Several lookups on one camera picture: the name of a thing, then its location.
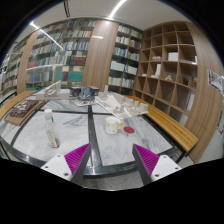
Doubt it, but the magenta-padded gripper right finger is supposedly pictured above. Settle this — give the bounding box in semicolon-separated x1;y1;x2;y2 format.
131;143;183;186

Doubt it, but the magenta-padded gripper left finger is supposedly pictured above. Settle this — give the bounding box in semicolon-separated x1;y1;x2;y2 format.
40;143;92;186

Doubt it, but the clear plastic drink bottle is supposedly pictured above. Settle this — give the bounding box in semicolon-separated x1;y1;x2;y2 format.
43;108;61;149

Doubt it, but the long wooden slatted bench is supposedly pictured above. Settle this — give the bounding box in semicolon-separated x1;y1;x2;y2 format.
124;94;200;154

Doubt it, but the brown wooden site model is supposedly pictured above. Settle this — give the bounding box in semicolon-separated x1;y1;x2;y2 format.
3;99;46;127

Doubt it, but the white city block model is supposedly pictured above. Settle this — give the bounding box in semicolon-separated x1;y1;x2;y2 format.
94;84;150;120

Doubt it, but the white sloped building model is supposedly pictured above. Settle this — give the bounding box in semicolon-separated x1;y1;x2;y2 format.
26;80;73;102

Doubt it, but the dark grey building model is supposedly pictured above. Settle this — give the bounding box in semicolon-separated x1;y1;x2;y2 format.
69;85;100;108

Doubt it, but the wooden cubby shelf unit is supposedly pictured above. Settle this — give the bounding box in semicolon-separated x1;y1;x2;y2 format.
133;21;200;125

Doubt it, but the narrow book-filled shelf unit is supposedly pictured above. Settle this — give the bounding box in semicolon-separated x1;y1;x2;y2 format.
107;23;144;98

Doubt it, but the wide book-filled shelf unit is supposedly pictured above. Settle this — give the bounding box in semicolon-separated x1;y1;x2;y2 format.
0;19;98;93

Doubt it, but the linear ceiling light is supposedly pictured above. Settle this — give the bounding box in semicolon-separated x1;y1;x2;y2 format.
106;0;128;20

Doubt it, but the white mug yellow handle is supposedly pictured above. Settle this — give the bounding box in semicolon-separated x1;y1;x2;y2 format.
105;116;124;135

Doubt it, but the wall poster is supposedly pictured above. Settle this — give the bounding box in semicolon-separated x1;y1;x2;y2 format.
207;68;224;94

